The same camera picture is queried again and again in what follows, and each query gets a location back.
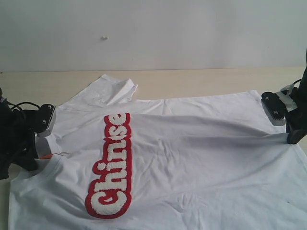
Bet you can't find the white t-shirt red lettering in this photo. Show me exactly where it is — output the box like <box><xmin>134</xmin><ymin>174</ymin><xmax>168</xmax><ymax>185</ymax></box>
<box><xmin>8</xmin><ymin>75</ymin><xmax>307</xmax><ymax>230</ymax></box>

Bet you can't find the orange neck label tag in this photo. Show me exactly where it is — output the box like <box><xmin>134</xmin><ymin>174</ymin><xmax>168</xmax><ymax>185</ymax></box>
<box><xmin>40</xmin><ymin>154</ymin><xmax>53</xmax><ymax>160</ymax></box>

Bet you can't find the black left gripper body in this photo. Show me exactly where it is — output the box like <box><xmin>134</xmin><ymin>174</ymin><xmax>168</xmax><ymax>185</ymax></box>
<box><xmin>0</xmin><ymin>96</ymin><xmax>38</xmax><ymax>180</ymax></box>

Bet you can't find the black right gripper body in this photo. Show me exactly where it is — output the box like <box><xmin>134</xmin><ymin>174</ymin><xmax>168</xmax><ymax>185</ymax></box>
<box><xmin>284</xmin><ymin>47</ymin><xmax>307</xmax><ymax>135</ymax></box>

